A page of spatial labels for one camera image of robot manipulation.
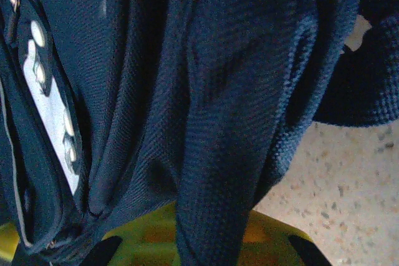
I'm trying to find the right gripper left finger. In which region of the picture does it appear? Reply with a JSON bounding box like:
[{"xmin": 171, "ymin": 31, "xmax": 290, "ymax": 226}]
[{"xmin": 81, "ymin": 202, "xmax": 181, "ymax": 266}]

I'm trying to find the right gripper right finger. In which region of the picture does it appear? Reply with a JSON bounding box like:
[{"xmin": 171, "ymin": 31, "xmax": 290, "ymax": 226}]
[{"xmin": 241, "ymin": 211, "xmax": 332, "ymax": 266}]

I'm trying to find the navy blue student backpack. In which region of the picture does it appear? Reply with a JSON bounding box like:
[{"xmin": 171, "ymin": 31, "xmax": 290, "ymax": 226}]
[{"xmin": 0, "ymin": 0, "xmax": 399, "ymax": 266}]

